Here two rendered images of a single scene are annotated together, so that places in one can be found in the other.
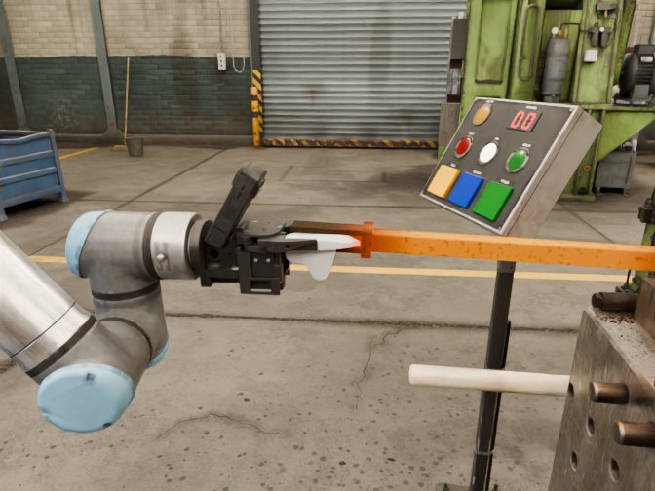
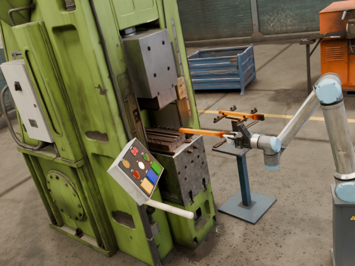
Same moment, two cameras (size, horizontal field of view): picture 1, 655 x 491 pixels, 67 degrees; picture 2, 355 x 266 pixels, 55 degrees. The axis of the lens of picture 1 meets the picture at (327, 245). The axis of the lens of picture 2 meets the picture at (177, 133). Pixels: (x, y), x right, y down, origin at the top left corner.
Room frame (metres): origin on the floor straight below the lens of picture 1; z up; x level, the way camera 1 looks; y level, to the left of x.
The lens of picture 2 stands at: (2.45, 0.88, 2.05)
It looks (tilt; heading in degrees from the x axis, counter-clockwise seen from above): 24 degrees down; 215
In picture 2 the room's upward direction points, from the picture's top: 12 degrees counter-clockwise
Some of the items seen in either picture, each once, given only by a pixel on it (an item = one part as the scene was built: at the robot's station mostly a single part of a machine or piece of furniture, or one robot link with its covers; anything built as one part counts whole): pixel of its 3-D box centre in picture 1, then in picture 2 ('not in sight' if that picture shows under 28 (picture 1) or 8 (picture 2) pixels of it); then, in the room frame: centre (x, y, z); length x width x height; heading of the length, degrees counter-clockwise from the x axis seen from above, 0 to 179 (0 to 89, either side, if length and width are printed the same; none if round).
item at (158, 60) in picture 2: not in sight; (142, 62); (0.49, -0.65, 1.56); 0.42 x 0.39 x 0.40; 83
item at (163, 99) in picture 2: not in sight; (146, 96); (0.53, -0.65, 1.32); 0.42 x 0.20 x 0.10; 83
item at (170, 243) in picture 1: (183, 246); (256, 141); (0.62, 0.19, 1.04); 0.10 x 0.05 x 0.09; 173
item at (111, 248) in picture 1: (123, 246); (269, 143); (0.63, 0.28, 1.04); 0.12 x 0.09 x 0.10; 83
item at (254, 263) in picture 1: (244, 252); (244, 140); (0.61, 0.11, 1.04); 0.12 x 0.08 x 0.09; 83
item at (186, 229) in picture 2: not in sight; (177, 208); (0.48, -0.66, 0.23); 0.55 x 0.37 x 0.47; 83
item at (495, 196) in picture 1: (493, 202); (155, 168); (0.99, -0.35, 1.01); 0.07 x 0.05 x 0.07; 18
